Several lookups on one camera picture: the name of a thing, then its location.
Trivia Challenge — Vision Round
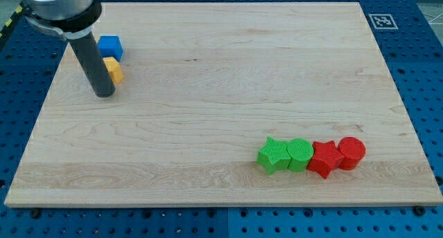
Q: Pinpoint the blue block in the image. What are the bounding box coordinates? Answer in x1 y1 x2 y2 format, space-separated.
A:
98 35 123 62

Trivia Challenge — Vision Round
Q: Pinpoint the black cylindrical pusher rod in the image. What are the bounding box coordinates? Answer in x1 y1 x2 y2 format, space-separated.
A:
69 33 116 98

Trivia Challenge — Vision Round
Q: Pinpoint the green cylinder block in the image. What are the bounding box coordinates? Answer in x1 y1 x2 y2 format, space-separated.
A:
287 138 314 172

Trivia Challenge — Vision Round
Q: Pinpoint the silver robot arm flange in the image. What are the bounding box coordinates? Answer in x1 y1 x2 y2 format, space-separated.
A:
21 0 102 40

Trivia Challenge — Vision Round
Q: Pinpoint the yellow block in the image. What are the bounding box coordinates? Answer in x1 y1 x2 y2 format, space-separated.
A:
103 57 124 84

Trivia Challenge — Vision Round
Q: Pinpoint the green star block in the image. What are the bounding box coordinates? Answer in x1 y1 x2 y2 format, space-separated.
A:
256 136 291 175

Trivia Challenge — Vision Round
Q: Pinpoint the red star block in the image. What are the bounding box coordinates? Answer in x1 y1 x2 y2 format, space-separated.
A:
307 140 344 179

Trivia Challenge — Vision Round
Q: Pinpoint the red cylinder block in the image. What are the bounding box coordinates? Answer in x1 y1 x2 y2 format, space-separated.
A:
338 136 366 170

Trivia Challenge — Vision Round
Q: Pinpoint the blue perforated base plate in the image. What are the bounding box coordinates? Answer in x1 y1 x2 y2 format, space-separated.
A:
1 0 442 237

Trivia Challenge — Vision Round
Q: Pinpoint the white fiducial marker tag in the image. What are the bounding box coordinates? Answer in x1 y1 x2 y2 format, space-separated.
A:
368 13 398 30

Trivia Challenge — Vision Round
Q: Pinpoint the wooden board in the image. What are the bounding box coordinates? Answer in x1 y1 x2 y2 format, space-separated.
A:
5 2 442 208

